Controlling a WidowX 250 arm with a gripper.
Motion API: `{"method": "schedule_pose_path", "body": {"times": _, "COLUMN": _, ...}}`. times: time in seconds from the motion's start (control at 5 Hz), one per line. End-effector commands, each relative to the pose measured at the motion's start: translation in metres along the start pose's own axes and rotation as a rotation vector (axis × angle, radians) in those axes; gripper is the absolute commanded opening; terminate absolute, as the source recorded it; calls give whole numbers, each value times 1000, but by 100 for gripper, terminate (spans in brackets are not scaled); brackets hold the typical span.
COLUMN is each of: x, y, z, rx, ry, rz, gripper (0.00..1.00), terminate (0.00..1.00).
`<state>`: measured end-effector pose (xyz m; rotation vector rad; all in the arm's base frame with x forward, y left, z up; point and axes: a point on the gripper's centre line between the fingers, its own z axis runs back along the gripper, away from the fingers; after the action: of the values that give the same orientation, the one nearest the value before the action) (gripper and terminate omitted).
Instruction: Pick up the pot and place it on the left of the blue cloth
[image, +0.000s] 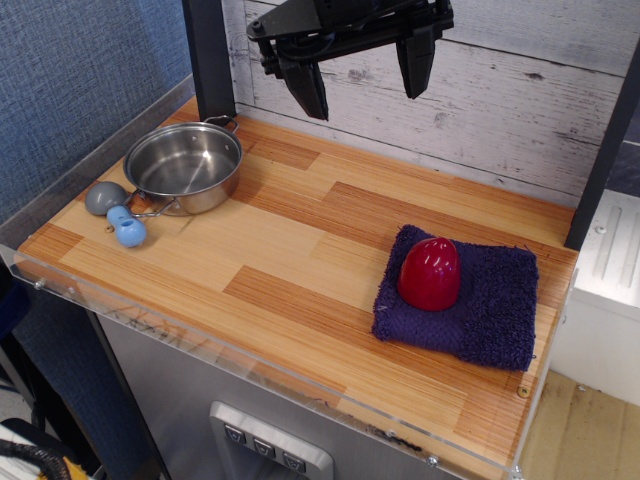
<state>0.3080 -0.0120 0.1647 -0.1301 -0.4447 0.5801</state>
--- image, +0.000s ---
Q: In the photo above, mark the stainless steel pot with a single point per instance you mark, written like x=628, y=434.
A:
x=187, y=168

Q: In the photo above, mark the yellow and black object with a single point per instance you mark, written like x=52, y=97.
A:
x=50, y=465

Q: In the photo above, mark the grey button control panel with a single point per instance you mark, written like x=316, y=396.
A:
x=252, y=448

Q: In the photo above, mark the blue and grey toy spoon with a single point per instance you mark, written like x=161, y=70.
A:
x=109, y=199

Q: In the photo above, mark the purple blue cloth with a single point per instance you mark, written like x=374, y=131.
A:
x=492, y=324

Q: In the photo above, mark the black left vertical post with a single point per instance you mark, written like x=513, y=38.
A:
x=209, y=55

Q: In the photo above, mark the white side unit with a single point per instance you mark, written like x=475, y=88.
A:
x=597, y=341

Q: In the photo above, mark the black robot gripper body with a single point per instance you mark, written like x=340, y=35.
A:
x=325, y=30

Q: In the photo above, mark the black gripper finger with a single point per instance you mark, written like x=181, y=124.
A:
x=415, y=50
x=304, y=81

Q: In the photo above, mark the clear acrylic table guard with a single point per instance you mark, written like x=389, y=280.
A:
x=299, y=324

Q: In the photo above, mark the red egg-shaped toy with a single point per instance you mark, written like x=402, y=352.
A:
x=430, y=275

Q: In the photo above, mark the stainless steel cabinet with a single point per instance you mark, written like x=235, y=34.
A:
x=174, y=391

